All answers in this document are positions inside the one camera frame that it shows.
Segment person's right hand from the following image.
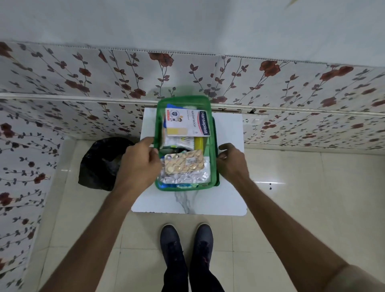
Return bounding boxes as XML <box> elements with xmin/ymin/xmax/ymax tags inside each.
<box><xmin>215</xmin><ymin>143</ymin><xmax>252</xmax><ymax>186</ymax></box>

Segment person's left hand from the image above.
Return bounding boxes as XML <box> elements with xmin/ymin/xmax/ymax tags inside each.
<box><xmin>116</xmin><ymin>137</ymin><xmax>163</xmax><ymax>196</ymax></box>

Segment green plastic container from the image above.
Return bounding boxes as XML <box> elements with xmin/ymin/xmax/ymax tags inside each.
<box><xmin>155</xmin><ymin>116</ymin><xmax>221</xmax><ymax>192</ymax></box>

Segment person's right forearm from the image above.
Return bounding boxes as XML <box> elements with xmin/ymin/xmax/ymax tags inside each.
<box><xmin>227</xmin><ymin>175</ymin><xmax>352</xmax><ymax>292</ymax></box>

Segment person's left forearm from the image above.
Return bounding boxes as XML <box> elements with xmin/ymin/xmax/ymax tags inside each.
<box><xmin>38</xmin><ymin>180</ymin><xmax>144</xmax><ymax>292</ymax></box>

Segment white paper sachet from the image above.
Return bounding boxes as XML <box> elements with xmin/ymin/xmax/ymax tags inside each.
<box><xmin>162</xmin><ymin>135</ymin><xmax>195</xmax><ymax>150</ymax></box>

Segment silver foil blister strip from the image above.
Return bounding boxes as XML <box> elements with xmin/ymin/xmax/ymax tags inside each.
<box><xmin>159</xmin><ymin>156</ymin><xmax>212</xmax><ymax>185</ymax></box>

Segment tan tablet blister pack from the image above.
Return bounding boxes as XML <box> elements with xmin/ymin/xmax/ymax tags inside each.
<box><xmin>164</xmin><ymin>149</ymin><xmax>206</xmax><ymax>175</ymax></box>

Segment white plaster box red label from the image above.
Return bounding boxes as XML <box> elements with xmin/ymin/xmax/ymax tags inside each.
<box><xmin>165</xmin><ymin>109</ymin><xmax>211</xmax><ymax>138</ymax></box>

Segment blue and white packet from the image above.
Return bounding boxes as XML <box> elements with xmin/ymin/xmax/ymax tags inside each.
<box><xmin>163</xmin><ymin>103</ymin><xmax>181</xmax><ymax>128</ymax></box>

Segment black garbage bag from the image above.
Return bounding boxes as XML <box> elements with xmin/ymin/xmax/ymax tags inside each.
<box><xmin>78</xmin><ymin>137</ymin><xmax>135</xmax><ymax>192</ymax></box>

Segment dark blue right shoe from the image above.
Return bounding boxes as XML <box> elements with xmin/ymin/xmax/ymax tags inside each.
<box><xmin>189</xmin><ymin>223</ymin><xmax>214</xmax><ymax>272</ymax></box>

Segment dark blue shoe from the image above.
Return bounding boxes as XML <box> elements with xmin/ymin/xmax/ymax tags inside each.
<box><xmin>189</xmin><ymin>223</ymin><xmax>214</xmax><ymax>272</ymax></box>
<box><xmin>160</xmin><ymin>224</ymin><xmax>189</xmax><ymax>275</ymax></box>

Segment dark blue left shoe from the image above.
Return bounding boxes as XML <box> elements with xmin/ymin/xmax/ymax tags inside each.
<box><xmin>160</xmin><ymin>224</ymin><xmax>189</xmax><ymax>275</ymax></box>

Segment black trousers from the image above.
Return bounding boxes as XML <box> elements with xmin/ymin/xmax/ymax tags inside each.
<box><xmin>161</xmin><ymin>262</ymin><xmax>225</xmax><ymax>292</ymax></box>

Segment beige sleeve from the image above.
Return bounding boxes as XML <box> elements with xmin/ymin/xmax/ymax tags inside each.
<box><xmin>323</xmin><ymin>264</ymin><xmax>385</xmax><ymax>292</ymax></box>

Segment white wall socket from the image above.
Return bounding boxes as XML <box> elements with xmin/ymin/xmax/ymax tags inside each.
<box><xmin>242</xmin><ymin>116</ymin><xmax>266</xmax><ymax>127</ymax></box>

